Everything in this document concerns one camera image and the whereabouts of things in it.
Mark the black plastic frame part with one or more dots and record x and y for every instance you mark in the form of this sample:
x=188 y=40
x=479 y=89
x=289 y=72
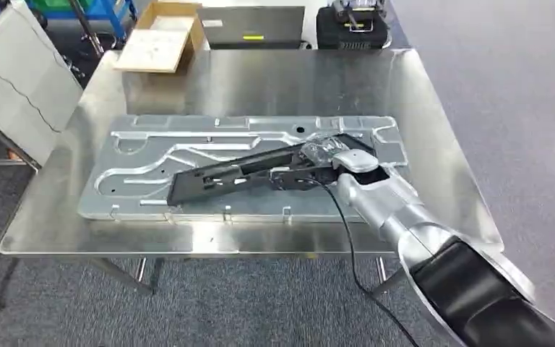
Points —
x=210 y=184

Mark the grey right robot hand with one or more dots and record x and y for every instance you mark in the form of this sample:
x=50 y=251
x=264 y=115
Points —
x=354 y=160

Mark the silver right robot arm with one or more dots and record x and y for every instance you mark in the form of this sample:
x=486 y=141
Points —
x=430 y=239

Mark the blue cart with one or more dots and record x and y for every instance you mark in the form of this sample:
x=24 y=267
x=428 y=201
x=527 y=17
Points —
x=100 y=12

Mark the open cardboard box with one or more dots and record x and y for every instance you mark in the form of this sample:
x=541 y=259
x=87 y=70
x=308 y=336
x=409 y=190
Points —
x=155 y=45

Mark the black power unit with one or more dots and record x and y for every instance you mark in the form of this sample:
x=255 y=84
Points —
x=349 y=33

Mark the pressed sheet metal panel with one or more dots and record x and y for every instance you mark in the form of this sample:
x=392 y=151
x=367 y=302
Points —
x=162 y=143

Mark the steel table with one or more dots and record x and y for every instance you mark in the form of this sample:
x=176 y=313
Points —
x=258 y=86

